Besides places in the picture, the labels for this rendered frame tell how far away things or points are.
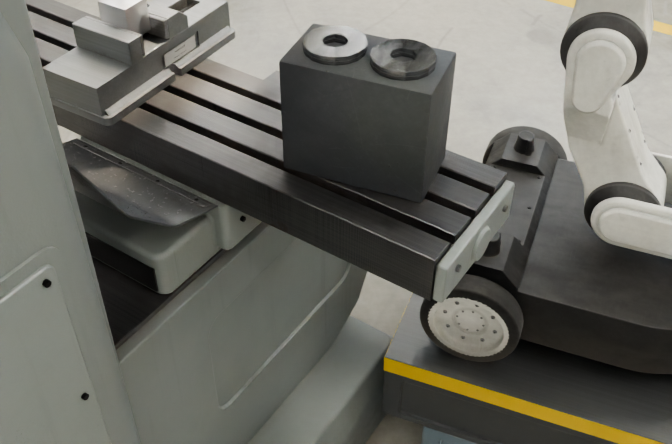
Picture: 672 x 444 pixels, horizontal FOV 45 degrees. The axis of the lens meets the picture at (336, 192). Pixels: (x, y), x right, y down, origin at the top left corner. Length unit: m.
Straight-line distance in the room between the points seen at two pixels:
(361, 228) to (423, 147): 0.14
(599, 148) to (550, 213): 0.26
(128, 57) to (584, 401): 1.06
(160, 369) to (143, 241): 0.22
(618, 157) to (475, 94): 1.65
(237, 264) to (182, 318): 0.14
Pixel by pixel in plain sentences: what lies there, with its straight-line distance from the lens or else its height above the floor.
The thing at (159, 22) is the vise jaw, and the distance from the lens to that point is 1.44.
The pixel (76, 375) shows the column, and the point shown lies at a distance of 1.14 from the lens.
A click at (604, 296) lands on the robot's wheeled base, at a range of 1.66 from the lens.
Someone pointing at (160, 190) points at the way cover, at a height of 0.89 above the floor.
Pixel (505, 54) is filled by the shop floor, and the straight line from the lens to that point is 3.49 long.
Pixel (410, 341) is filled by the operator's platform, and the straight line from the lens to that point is 1.73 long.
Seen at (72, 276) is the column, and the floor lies 1.00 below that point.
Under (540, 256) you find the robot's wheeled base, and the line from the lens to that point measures 1.71.
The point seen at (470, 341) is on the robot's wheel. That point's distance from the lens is 1.70.
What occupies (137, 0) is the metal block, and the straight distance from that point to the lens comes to 1.42.
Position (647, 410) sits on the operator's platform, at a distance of 1.73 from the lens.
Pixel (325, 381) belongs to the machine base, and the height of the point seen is 0.20.
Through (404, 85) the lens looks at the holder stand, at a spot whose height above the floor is 1.14.
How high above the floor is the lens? 1.73
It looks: 40 degrees down
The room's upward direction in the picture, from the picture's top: straight up
